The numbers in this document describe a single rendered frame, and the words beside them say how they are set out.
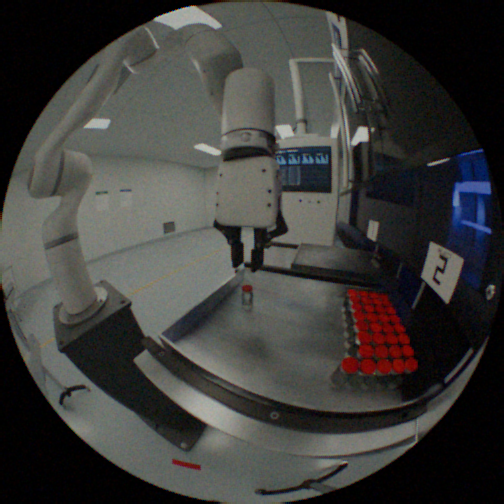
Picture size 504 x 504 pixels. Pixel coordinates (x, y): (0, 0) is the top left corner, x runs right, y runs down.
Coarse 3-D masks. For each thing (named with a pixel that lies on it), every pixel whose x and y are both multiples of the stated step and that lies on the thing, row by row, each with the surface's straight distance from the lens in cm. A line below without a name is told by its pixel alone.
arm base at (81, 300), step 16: (48, 256) 47; (64, 256) 45; (80, 256) 47; (64, 272) 45; (80, 272) 46; (64, 288) 47; (80, 288) 47; (96, 288) 59; (64, 304) 51; (80, 304) 48; (96, 304) 49; (64, 320) 51; (80, 320) 46
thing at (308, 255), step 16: (304, 256) 59; (320, 256) 62; (336, 256) 65; (352, 256) 70; (368, 256) 72; (320, 272) 43; (336, 272) 43; (352, 272) 44; (368, 272) 56; (384, 272) 61
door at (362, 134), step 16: (352, 64) 88; (368, 96) 70; (352, 112) 99; (368, 112) 71; (352, 128) 100; (368, 128) 71; (352, 144) 101; (368, 144) 71; (352, 160) 100; (368, 160) 70; (352, 176) 98; (368, 176) 69
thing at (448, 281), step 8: (432, 248) 30; (440, 248) 28; (432, 256) 29; (448, 256) 27; (456, 256) 26; (432, 264) 29; (440, 264) 28; (448, 264) 27; (456, 264) 26; (424, 272) 31; (432, 272) 29; (448, 272) 26; (456, 272) 25; (432, 280) 29; (440, 280) 27; (448, 280) 26; (456, 280) 25; (440, 288) 27; (448, 288) 26; (440, 296) 27; (448, 296) 26
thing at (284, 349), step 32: (224, 288) 32; (256, 288) 35; (288, 288) 36; (320, 288) 35; (352, 288) 36; (192, 320) 27; (224, 320) 27; (256, 320) 27; (288, 320) 28; (320, 320) 29; (192, 352) 24; (224, 352) 23; (256, 352) 23; (288, 352) 23; (320, 352) 24; (224, 384) 19; (256, 384) 20; (288, 384) 21; (320, 384) 22; (320, 416) 20; (352, 416) 20
